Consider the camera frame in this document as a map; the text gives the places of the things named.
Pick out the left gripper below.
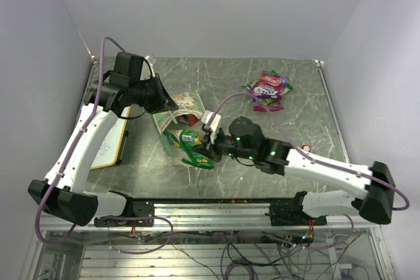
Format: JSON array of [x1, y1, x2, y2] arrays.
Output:
[[129, 73, 179, 114]]

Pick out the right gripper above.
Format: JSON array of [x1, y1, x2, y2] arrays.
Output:
[[194, 125, 256, 163]]

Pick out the green printed paper bag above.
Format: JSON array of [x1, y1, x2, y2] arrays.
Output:
[[152, 91, 205, 145]]

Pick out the purple candy packet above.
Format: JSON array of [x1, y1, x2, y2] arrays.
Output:
[[253, 98, 284, 111]]

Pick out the green yellow candy packet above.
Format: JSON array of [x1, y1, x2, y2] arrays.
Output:
[[242, 70, 295, 100]]

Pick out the purple white snack packet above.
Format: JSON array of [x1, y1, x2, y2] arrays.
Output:
[[249, 70, 289, 100]]

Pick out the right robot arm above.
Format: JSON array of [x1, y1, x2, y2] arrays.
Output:
[[193, 117, 395, 225]]

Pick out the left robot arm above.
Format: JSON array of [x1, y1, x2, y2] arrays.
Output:
[[28, 52, 178, 226]]

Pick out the red black stamp knob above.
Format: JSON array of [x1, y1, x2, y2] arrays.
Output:
[[301, 144, 312, 152]]

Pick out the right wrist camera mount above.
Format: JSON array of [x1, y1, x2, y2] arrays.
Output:
[[201, 110, 221, 144]]

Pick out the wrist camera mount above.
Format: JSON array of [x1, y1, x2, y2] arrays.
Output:
[[201, 110, 221, 144], [140, 55, 156, 81]]

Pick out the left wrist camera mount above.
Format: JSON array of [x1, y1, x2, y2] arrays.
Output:
[[140, 55, 156, 81]]

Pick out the small whiteboard yellow frame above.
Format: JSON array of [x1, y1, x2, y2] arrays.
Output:
[[91, 118, 129, 170]]

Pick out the aluminium frame rail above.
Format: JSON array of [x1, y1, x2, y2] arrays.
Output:
[[40, 203, 381, 232]]

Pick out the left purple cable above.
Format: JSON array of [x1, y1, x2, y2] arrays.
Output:
[[35, 36, 173, 254]]

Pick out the purple cable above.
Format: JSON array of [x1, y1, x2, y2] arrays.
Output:
[[35, 36, 173, 254], [205, 92, 411, 251]]

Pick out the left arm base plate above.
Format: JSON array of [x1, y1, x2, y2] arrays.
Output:
[[94, 200, 155, 228]]

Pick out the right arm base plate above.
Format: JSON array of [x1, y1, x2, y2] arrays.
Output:
[[264, 198, 327, 226]]

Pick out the loose wires under table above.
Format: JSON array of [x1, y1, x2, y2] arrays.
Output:
[[108, 216, 362, 280]]

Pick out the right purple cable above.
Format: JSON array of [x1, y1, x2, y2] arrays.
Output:
[[205, 92, 411, 251]]

